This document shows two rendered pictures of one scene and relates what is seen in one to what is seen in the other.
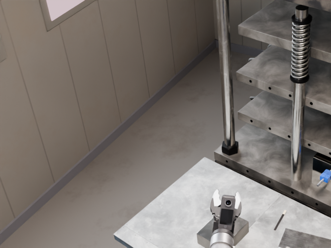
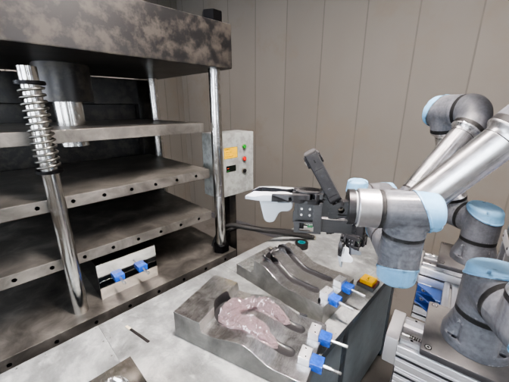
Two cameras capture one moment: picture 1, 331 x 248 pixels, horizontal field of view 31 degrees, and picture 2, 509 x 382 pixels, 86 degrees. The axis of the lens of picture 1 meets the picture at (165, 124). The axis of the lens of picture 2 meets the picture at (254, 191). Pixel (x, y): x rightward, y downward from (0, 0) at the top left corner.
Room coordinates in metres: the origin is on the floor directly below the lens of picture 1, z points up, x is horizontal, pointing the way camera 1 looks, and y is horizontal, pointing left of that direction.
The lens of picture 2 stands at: (1.51, 0.36, 1.62)
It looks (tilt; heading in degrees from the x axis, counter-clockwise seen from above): 17 degrees down; 268
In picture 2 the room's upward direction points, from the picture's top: straight up
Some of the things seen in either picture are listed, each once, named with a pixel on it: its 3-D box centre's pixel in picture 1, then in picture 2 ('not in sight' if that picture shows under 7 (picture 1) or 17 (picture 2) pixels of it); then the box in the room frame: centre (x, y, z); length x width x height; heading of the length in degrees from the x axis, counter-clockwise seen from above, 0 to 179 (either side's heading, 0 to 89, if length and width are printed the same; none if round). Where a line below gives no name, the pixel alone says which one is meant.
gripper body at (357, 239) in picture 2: not in sight; (353, 232); (1.08, -0.61, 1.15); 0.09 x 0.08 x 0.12; 133
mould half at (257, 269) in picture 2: not in sight; (291, 271); (1.29, -0.76, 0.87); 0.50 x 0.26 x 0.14; 133
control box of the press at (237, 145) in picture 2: not in sight; (230, 236); (1.61, -1.42, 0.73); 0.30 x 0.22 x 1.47; 43
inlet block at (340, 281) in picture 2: not in sight; (350, 289); (1.07, -0.60, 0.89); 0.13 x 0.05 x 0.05; 133
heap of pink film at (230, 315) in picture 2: not in sight; (252, 313); (1.49, -0.46, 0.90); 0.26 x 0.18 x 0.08; 150
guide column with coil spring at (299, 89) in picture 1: (297, 129); (67, 245); (2.22, -0.63, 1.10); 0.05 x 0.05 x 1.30
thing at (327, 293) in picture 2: not in sight; (337, 301); (1.15, -0.52, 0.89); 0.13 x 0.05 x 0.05; 133
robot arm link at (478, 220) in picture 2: not in sight; (480, 220); (0.60, -0.57, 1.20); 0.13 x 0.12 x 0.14; 101
